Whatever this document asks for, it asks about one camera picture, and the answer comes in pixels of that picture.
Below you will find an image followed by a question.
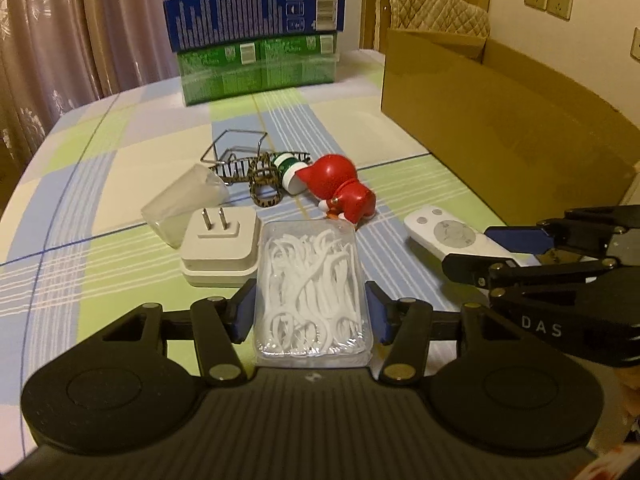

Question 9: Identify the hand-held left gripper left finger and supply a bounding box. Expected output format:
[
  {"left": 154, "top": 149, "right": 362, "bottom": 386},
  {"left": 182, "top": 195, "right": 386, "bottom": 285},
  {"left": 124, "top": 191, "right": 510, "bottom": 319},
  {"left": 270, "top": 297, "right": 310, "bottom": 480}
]
[{"left": 102, "top": 277, "right": 258, "bottom": 388}]

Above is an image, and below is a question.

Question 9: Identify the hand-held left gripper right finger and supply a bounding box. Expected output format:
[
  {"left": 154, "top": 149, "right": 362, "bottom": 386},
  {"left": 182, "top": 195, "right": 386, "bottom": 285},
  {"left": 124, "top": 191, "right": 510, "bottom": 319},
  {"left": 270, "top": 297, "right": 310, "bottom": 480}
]
[{"left": 364, "top": 280, "right": 521, "bottom": 387}]

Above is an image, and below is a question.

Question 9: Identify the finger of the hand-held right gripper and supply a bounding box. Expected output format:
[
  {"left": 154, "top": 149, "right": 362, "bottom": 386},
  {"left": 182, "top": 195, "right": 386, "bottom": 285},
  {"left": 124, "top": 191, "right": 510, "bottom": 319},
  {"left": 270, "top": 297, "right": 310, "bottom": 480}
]
[
  {"left": 484, "top": 205, "right": 634, "bottom": 256},
  {"left": 441, "top": 252, "right": 619, "bottom": 292}
]

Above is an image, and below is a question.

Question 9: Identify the white remote control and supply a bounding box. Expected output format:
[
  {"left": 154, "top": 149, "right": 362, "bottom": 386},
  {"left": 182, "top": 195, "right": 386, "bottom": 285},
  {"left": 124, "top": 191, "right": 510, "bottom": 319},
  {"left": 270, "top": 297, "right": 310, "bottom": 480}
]
[{"left": 403, "top": 206, "right": 532, "bottom": 267}]

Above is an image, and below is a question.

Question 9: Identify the white power adapter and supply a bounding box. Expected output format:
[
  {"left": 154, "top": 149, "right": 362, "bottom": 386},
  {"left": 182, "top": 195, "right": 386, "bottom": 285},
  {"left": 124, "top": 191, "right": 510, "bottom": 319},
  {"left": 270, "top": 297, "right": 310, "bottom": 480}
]
[{"left": 180, "top": 207, "right": 262, "bottom": 289}]

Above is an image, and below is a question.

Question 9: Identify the clear floss pick box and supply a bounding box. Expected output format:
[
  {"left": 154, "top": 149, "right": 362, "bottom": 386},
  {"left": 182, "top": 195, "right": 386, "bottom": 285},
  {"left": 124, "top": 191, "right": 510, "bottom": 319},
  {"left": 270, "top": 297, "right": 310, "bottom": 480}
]
[{"left": 254, "top": 220, "right": 374, "bottom": 369}]

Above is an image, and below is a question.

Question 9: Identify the brown cardboard box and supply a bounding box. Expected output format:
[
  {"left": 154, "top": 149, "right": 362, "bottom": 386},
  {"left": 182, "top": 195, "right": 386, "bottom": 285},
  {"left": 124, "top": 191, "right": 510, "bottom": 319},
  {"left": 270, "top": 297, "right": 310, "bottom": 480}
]
[{"left": 380, "top": 27, "right": 640, "bottom": 235}]

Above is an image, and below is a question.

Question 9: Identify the clear plastic cup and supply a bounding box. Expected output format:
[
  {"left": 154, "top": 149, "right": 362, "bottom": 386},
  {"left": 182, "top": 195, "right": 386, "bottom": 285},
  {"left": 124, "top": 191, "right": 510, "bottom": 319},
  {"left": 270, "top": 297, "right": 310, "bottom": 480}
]
[{"left": 141, "top": 164, "right": 231, "bottom": 250}]

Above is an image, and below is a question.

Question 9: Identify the leopard print hair band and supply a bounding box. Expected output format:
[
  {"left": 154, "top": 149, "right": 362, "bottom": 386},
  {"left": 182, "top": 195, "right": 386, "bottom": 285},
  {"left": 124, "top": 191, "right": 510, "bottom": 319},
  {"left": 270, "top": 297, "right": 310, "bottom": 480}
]
[{"left": 247, "top": 155, "right": 284, "bottom": 208}]

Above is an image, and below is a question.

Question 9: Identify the red toy figure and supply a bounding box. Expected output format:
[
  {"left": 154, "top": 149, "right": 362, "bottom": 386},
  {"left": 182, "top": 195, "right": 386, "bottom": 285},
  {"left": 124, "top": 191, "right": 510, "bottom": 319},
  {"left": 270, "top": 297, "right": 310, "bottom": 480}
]
[{"left": 295, "top": 154, "right": 377, "bottom": 225}]

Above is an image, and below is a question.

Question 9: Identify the white bottle green cap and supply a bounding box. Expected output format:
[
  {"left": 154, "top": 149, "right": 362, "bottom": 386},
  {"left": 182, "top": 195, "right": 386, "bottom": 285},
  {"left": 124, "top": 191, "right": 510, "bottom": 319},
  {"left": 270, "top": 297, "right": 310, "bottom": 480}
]
[{"left": 272, "top": 152, "right": 314, "bottom": 196}]

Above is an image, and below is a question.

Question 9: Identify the light green carton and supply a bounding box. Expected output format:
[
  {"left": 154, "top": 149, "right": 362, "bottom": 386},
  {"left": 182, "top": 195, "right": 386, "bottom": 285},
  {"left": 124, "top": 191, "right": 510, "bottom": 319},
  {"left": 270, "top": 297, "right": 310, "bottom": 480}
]
[{"left": 177, "top": 31, "right": 342, "bottom": 107}]

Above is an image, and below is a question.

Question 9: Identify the quilted beige chair cover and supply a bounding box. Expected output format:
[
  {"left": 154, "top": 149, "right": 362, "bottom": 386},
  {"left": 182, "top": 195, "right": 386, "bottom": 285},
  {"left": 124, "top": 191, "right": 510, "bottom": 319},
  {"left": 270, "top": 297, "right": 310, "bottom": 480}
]
[{"left": 382, "top": 0, "right": 493, "bottom": 63}]

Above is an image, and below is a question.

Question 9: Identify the blue carton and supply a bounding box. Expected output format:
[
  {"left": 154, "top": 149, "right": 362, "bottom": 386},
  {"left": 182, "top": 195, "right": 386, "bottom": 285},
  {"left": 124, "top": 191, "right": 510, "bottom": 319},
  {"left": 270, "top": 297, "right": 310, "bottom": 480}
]
[{"left": 163, "top": 0, "right": 347, "bottom": 54}]

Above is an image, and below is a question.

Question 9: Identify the pink patterned curtain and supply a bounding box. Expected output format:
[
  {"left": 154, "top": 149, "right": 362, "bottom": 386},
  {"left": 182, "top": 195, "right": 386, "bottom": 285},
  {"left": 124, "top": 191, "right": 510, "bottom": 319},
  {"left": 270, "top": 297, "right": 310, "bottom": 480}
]
[{"left": 0, "top": 0, "right": 212, "bottom": 183}]

